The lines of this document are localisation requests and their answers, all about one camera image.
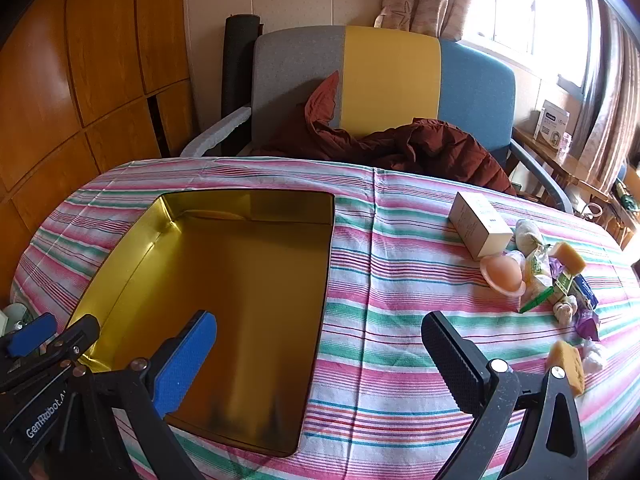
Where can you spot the beige rolled sock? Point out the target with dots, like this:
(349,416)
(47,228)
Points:
(529,237)

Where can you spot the green leaf print box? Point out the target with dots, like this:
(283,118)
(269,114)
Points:
(540,272)

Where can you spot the wooden wardrobe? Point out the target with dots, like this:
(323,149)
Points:
(75,60)

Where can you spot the grey yellow blue armchair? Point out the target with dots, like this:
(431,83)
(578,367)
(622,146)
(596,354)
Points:
(390,75)

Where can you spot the blue white carton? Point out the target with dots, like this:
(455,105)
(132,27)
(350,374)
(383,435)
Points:
(584,292)

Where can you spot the black rolled mat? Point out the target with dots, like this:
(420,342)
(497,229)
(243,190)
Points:
(237,70)

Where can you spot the white blue printed box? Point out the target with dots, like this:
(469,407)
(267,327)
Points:
(550,120)

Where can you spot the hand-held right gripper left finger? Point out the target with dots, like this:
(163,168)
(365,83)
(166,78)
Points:
(185,365)

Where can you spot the white crumpled wrapper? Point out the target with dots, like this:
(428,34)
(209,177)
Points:
(595,355)

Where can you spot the cream cardboard box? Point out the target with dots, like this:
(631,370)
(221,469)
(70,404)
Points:
(475,220)

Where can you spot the striped brown curtain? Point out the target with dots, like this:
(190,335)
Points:
(610,110)

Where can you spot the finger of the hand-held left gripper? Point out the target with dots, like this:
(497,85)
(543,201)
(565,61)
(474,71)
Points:
(30,335)
(75,342)

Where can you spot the pink egg-shaped sponge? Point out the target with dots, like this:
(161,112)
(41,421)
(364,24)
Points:
(502,272)

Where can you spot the wooden side table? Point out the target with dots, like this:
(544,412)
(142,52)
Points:
(565,165)

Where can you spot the maroon puffer jacket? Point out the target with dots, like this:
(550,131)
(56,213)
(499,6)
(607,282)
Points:
(425,155)

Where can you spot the gold tin box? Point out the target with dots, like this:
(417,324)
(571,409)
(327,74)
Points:
(225,310)

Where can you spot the small pink jar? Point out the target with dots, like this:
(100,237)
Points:
(565,142)

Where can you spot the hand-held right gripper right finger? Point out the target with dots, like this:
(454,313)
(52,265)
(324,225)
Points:
(450,360)

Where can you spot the purple foil packet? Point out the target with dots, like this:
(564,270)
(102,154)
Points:
(587,324)

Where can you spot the window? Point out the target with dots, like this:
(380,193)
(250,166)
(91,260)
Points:
(530,5)

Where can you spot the yellow sponge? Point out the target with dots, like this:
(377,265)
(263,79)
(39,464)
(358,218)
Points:
(565,365)
(569,257)

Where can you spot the striped tablecloth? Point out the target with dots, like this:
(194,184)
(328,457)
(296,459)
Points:
(400,310)

